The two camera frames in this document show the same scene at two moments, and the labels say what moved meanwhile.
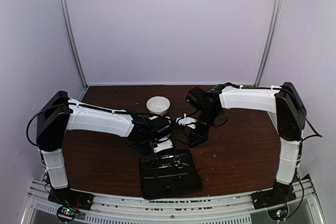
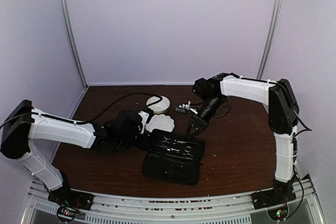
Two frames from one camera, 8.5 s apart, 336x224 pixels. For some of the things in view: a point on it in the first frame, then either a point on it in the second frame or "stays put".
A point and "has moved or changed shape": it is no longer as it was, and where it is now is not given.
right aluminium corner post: x=272 y=29 stays put
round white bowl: x=158 y=105 stays put
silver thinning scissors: x=179 y=165 -> x=187 y=149
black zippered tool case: x=174 y=173 has moved or changed shape
